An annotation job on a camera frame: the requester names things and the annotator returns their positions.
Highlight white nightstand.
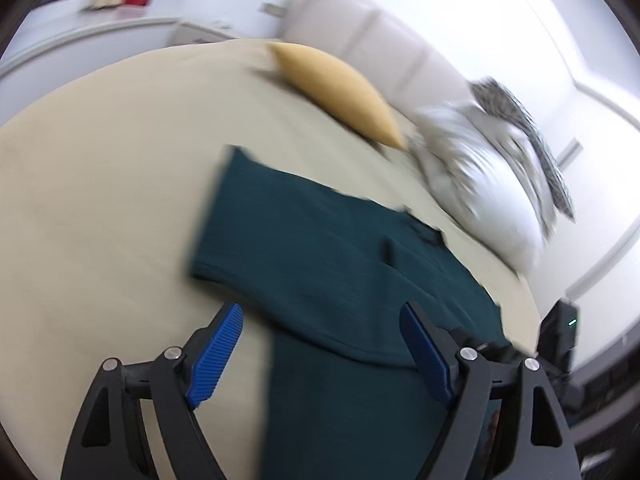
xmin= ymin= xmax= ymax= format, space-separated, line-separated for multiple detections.
xmin=172 ymin=20 xmax=241 ymax=47

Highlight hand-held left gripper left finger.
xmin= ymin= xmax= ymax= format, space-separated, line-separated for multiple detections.
xmin=60 ymin=302 xmax=245 ymax=480

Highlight dark teal garment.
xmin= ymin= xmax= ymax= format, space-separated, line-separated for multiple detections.
xmin=190 ymin=145 xmax=511 ymax=480

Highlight beige bed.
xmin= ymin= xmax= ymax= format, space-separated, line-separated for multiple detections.
xmin=0 ymin=37 xmax=546 ymax=480

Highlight grey patterned pillow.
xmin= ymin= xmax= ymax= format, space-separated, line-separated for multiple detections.
xmin=472 ymin=77 xmax=576 ymax=223

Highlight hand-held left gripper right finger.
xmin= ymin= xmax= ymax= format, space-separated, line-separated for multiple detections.
xmin=399 ymin=302 xmax=584 ymax=480

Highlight yellow pillow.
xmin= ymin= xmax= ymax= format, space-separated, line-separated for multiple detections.
xmin=267 ymin=42 xmax=408 ymax=151

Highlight beige padded headboard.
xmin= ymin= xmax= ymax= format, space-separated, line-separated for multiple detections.
xmin=280 ymin=0 xmax=476 ymax=116

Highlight white pillow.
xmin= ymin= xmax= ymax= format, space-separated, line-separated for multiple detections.
xmin=410 ymin=105 xmax=551 ymax=271

